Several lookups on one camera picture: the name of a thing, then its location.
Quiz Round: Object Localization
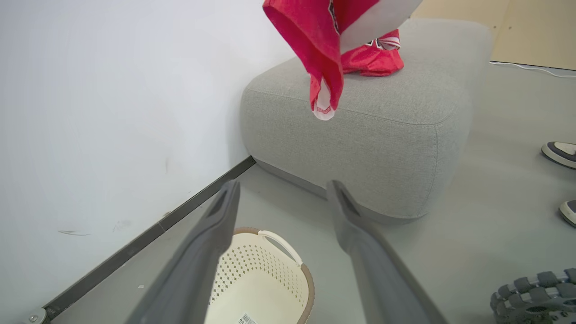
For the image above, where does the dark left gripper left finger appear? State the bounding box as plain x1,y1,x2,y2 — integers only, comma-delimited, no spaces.
125,180,241,324

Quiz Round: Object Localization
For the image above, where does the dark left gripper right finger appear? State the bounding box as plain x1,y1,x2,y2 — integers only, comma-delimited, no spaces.
326,180,448,324

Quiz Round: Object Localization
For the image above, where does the red jersey with black numbers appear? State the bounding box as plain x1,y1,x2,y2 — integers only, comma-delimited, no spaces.
341,29,405,77

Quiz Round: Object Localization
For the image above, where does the red garment with white trim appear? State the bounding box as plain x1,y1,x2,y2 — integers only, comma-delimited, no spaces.
263,0,381,121

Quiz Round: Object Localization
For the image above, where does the grey fabric sofa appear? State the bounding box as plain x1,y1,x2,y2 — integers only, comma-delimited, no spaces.
240,18,495,225

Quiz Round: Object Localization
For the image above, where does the black baseboard strip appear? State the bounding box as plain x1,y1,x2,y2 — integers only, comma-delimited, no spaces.
43,156,257,321

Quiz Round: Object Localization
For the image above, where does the cream laundry basket brown rim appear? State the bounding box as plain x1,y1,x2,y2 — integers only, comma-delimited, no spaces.
205,227,315,324

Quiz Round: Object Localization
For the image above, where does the grey robot roller wheel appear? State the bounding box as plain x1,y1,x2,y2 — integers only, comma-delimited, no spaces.
490,268,576,324

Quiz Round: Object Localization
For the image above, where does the grey white sneaker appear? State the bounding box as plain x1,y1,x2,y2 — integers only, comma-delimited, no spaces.
559,200,576,228
541,141,576,170

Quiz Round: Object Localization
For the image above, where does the white floor cable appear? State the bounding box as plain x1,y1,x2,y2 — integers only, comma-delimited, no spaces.
490,61,576,78

